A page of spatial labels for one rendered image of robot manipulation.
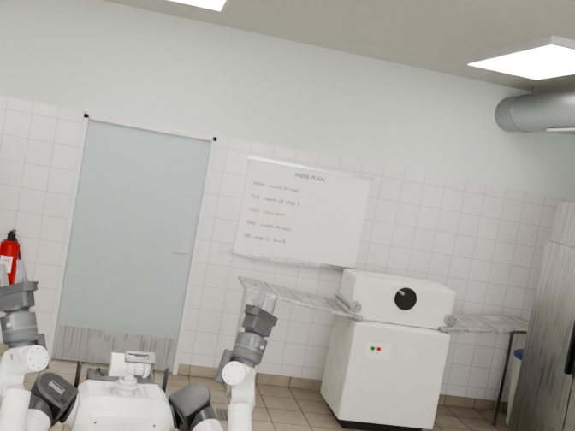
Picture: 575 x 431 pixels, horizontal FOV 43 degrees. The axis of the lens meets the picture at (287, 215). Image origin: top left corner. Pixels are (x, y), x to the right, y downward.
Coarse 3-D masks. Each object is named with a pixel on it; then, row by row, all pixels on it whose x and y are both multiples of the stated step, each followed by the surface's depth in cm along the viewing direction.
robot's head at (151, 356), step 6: (126, 354) 207; (132, 354) 208; (138, 354) 209; (144, 354) 209; (150, 354) 210; (126, 360) 205; (132, 360) 206; (138, 360) 207; (144, 360) 207; (150, 360) 208; (150, 366) 209; (150, 372) 210
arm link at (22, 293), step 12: (0, 288) 188; (12, 288) 188; (24, 288) 187; (36, 288) 190; (0, 300) 188; (12, 300) 188; (24, 300) 187; (12, 312) 187; (24, 312) 188; (12, 324) 185; (24, 324) 186; (36, 324) 190
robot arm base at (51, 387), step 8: (40, 376) 203; (48, 376) 204; (56, 376) 206; (40, 384) 201; (48, 384) 202; (56, 384) 204; (64, 384) 206; (40, 392) 199; (48, 392) 200; (56, 392) 202; (64, 392) 204; (72, 392) 205; (48, 400) 199; (56, 400) 200; (64, 400) 202; (72, 400) 205; (56, 408) 200; (64, 408) 202; (56, 416) 201
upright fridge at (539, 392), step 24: (552, 240) 568; (552, 264) 555; (552, 288) 550; (552, 312) 545; (528, 336) 572; (552, 336) 540; (528, 360) 566; (552, 360) 535; (528, 384) 561; (552, 384) 530; (528, 408) 556; (552, 408) 526
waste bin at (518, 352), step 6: (516, 354) 646; (522, 354) 645; (516, 360) 646; (516, 366) 645; (516, 372) 644; (516, 378) 643; (516, 384) 642; (510, 390) 654; (510, 396) 651; (510, 402) 650; (510, 408) 648; (510, 414) 647
